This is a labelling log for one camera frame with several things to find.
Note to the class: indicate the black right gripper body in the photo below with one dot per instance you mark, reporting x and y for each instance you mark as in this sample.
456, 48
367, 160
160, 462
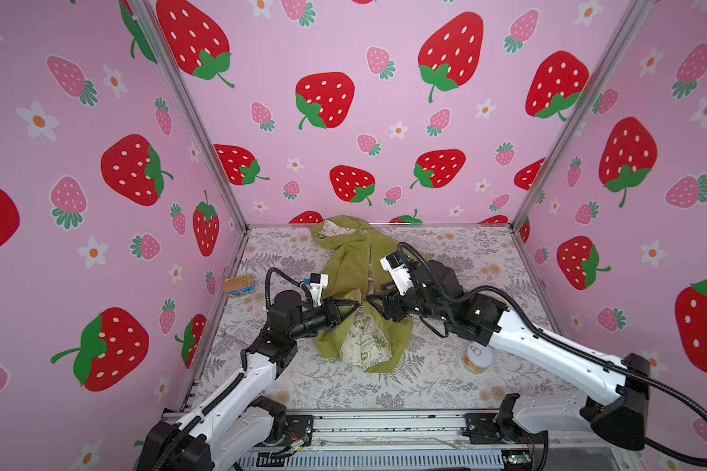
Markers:
411, 303

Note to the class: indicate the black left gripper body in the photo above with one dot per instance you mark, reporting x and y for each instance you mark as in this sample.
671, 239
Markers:
314, 321

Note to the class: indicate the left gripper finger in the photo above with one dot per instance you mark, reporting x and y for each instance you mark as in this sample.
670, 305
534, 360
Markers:
347, 321
346, 306

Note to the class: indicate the green zip-up jacket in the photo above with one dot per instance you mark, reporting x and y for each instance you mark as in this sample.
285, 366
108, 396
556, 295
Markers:
373, 344

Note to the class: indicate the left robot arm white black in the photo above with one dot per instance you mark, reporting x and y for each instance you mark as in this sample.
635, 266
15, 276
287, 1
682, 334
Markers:
236, 417

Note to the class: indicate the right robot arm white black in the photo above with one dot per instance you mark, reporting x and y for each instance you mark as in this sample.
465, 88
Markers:
612, 394

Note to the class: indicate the small orange blue box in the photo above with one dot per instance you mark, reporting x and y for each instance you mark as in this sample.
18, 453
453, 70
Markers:
239, 286

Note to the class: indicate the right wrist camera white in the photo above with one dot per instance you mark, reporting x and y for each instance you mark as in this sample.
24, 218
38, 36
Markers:
399, 272

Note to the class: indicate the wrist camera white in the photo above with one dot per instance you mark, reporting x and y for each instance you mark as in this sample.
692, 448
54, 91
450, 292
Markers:
399, 272
316, 283

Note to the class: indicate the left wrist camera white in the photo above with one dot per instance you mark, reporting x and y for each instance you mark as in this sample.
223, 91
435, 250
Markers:
316, 283

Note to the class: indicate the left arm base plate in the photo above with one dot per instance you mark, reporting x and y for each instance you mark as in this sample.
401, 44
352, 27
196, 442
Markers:
292, 428

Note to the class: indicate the aluminium front rail frame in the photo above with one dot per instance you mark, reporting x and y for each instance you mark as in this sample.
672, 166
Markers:
427, 440

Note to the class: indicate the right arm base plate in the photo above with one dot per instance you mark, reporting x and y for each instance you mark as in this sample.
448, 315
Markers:
483, 428

